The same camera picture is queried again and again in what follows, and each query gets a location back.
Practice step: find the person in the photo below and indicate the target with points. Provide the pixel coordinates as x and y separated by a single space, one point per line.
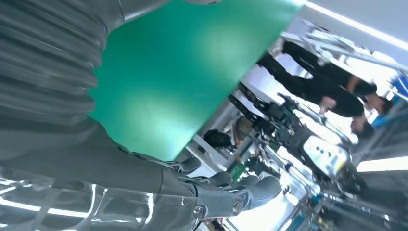
322 83

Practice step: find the green table mat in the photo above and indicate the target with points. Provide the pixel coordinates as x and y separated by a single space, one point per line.
178 79

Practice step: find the white metal stand frame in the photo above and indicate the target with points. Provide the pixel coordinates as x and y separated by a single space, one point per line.
338 47

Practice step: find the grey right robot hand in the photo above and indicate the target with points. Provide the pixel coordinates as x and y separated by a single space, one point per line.
95 178

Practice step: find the black humanoid robot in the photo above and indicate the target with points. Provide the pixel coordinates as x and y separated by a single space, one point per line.
287 127

